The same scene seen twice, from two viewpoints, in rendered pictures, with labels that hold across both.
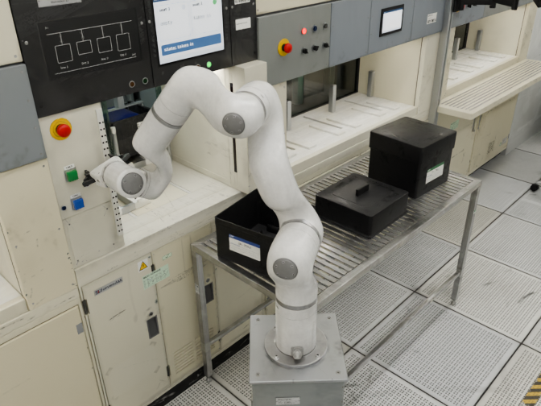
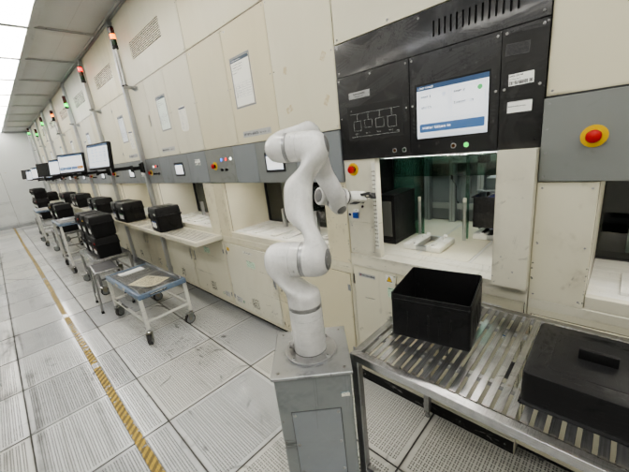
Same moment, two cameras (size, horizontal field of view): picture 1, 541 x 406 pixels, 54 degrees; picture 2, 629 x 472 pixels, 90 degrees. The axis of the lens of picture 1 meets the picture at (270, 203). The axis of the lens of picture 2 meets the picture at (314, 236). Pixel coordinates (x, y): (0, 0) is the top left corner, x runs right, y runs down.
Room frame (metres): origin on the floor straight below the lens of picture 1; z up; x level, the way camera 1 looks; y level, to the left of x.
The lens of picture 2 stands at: (1.27, -1.09, 1.49)
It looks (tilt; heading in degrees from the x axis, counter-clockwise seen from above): 16 degrees down; 91
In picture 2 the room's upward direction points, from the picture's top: 7 degrees counter-clockwise
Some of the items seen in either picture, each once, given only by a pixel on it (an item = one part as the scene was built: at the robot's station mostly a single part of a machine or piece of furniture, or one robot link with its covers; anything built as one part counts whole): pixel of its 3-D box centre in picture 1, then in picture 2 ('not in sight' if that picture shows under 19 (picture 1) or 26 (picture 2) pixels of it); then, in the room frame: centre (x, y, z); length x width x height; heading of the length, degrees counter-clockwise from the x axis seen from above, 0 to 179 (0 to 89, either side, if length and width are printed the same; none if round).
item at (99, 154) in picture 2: not in sight; (117, 158); (-0.87, 2.48, 1.59); 0.50 x 0.41 x 0.36; 46
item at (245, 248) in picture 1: (266, 230); (437, 303); (1.70, 0.02, 0.85); 0.28 x 0.28 x 0.17; 55
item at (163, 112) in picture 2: not in sight; (192, 159); (-0.03, 2.40, 1.50); 1.52 x 0.99 x 3.00; 136
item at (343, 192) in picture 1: (361, 200); (595, 374); (1.96, -0.39, 0.83); 0.29 x 0.29 x 0.13; 46
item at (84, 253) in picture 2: not in sight; (108, 265); (-1.68, 2.94, 0.24); 0.94 x 0.53 x 0.48; 135
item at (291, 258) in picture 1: (293, 268); (292, 274); (1.16, -0.06, 1.07); 0.19 x 0.12 x 0.24; 163
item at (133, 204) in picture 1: (114, 199); (429, 242); (1.88, 0.63, 0.89); 0.22 x 0.21 x 0.04; 46
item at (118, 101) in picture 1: (122, 123); (499, 204); (2.30, 0.67, 1.06); 0.24 x 0.20 x 0.32; 136
